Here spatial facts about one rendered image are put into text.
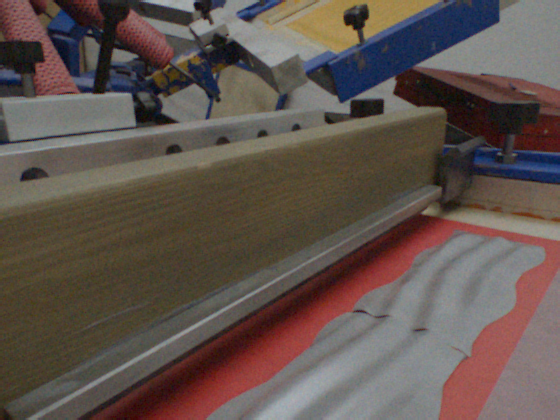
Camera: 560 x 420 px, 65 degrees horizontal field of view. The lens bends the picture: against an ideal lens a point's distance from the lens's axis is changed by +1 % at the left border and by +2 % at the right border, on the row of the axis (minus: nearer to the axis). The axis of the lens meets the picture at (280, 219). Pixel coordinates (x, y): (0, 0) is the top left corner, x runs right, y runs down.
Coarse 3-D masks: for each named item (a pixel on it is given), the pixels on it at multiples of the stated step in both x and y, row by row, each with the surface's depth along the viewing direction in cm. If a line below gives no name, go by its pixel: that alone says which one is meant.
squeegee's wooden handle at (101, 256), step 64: (320, 128) 28; (384, 128) 31; (0, 192) 14; (64, 192) 15; (128, 192) 16; (192, 192) 18; (256, 192) 21; (320, 192) 26; (384, 192) 32; (0, 256) 13; (64, 256) 15; (128, 256) 17; (192, 256) 19; (256, 256) 22; (0, 320) 14; (64, 320) 15; (128, 320) 17; (0, 384) 14
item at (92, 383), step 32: (416, 192) 37; (352, 224) 29; (384, 224) 30; (320, 256) 25; (256, 288) 21; (288, 288) 23; (192, 320) 19; (224, 320) 19; (128, 352) 17; (160, 352) 17; (64, 384) 15; (96, 384) 15; (128, 384) 16; (32, 416) 14; (64, 416) 14
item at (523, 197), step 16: (480, 176) 44; (496, 176) 43; (464, 192) 45; (480, 192) 44; (496, 192) 43; (512, 192) 42; (528, 192) 41; (544, 192) 40; (480, 208) 45; (496, 208) 44; (512, 208) 43; (528, 208) 42; (544, 208) 41
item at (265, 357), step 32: (256, 320) 26; (288, 320) 26; (320, 320) 26; (224, 352) 23; (256, 352) 23; (288, 352) 23; (160, 384) 21; (192, 384) 21; (224, 384) 21; (256, 384) 21; (448, 384) 20; (480, 384) 20; (512, 384) 20; (96, 416) 19; (128, 416) 19; (160, 416) 19; (192, 416) 19; (448, 416) 18; (480, 416) 18; (512, 416) 18; (544, 416) 18
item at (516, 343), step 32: (416, 224) 41; (448, 224) 41; (352, 256) 34; (384, 256) 34; (320, 288) 29; (352, 288) 29; (544, 288) 29; (512, 320) 25; (544, 320) 25; (480, 352) 22; (512, 352) 22; (544, 352) 22; (544, 384) 20
